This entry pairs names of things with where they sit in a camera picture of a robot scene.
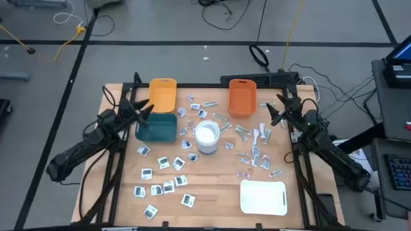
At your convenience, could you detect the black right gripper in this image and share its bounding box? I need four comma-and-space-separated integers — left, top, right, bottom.
265, 93, 304, 126

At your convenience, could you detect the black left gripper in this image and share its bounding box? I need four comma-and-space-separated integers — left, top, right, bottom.
119, 98, 155, 126

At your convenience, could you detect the teal plastic bin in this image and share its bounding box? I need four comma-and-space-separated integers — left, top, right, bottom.
135, 113, 179, 143

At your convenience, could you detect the yellow plastic bin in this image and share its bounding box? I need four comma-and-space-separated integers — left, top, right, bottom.
148, 78, 178, 114

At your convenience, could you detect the orange plastic bin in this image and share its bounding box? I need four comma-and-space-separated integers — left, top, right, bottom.
228, 78, 258, 117

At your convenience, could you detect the black desk beam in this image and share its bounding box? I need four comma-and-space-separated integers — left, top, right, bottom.
337, 123, 386, 155

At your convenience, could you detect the white plastic bin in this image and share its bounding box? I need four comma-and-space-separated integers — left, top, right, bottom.
240, 179, 288, 216

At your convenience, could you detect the white box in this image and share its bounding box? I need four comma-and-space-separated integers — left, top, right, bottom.
332, 138, 373, 164

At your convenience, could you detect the dark grey low desk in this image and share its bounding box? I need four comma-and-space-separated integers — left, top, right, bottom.
371, 137, 411, 221

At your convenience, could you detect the black flat pad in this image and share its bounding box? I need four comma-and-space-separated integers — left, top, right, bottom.
316, 193, 338, 227

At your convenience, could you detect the grey green bag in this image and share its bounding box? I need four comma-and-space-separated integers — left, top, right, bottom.
85, 0, 125, 8

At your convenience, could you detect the black monitor blue screen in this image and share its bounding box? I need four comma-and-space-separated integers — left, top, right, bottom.
381, 41, 411, 90

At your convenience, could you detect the grey floor bar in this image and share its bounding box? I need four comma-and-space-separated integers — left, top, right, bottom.
0, 71, 31, 82

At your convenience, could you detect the black keyboard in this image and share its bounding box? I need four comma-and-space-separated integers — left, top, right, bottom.
383, 153, 411, 191

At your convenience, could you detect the black chair base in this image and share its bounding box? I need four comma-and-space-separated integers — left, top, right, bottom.
0, 98, 13, 129

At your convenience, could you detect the grey metal base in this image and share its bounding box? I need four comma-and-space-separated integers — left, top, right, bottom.
6, 0, 68, 8

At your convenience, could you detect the black coiled hanging cable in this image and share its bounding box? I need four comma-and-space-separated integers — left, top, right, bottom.
249, 0, 270, 72

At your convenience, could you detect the black floor cable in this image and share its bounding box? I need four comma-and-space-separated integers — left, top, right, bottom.
191, 0, 253, 31
83, 8, 116, 38
288, 62, 378, 128

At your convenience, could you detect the yellow hanging cable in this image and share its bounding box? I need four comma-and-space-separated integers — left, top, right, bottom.
281, 0, 306, 71

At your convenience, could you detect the yellow floor extension cable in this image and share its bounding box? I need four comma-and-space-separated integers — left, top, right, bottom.
0, 24, 87, 62

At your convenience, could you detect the black arm base cable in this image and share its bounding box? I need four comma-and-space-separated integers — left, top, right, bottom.
78, 146, 112, 222

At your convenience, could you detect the white floor cable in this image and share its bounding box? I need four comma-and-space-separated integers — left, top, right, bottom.
53, 0, 85, 27

